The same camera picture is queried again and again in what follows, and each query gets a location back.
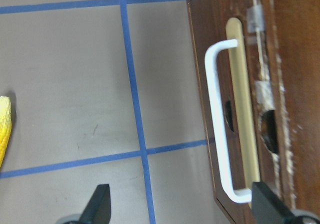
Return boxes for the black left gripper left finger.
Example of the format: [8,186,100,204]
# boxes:
[78,184,111,223]

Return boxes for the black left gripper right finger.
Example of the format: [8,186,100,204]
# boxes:
[251,182,295,224]

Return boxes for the yellow corn cob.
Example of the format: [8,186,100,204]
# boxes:
[0,96,12,166]

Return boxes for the wooden drawer with white handle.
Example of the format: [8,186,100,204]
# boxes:
[187,0,296,223]

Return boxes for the dark wooden drawer box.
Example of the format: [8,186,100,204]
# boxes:
[262,0,320,214]

